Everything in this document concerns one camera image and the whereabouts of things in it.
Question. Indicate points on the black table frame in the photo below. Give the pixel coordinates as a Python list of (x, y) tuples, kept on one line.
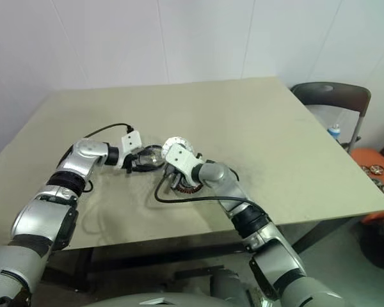
[(147, 256)]

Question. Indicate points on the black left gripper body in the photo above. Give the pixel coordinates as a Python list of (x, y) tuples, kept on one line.
[(133, 161)]

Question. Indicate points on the black flat bar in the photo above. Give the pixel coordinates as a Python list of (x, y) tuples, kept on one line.
[(198, 272)]

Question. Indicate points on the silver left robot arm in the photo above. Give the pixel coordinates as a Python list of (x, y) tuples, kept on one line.
[(83, 156)]

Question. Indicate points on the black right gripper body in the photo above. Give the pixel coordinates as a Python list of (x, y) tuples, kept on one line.
[(174, 177)]

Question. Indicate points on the grey robot torso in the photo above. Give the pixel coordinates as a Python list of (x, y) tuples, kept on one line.
[(131, 297)]

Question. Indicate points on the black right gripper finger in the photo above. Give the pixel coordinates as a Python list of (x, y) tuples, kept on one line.
[(174, 185)]

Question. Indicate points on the black folding chair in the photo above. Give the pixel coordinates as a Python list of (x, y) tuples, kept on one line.
[(332, 96)]

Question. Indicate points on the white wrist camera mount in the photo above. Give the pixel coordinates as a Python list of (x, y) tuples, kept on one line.
[(131, 140), (179, 158)]

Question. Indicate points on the black waste bin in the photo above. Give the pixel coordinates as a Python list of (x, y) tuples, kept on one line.
[(380, 249)]

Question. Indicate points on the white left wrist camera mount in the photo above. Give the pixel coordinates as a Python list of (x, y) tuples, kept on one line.
[(131, 140)]

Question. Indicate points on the dark grey rounded housing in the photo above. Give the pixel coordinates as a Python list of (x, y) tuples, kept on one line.
[(230, 288)]

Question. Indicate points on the water bottle with blue cap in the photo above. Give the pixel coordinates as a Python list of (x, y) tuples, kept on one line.
[(335, 131)]

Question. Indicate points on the motor stator with copper windings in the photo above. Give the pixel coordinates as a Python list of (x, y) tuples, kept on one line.
[(188, 190)]

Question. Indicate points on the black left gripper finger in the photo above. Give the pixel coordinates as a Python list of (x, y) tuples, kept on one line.
[(142, 168), (150, 147)]

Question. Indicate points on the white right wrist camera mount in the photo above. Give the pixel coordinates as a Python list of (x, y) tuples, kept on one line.
[(179, 158)]

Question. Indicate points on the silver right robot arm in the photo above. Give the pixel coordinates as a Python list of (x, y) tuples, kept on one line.
[(217, 174)]

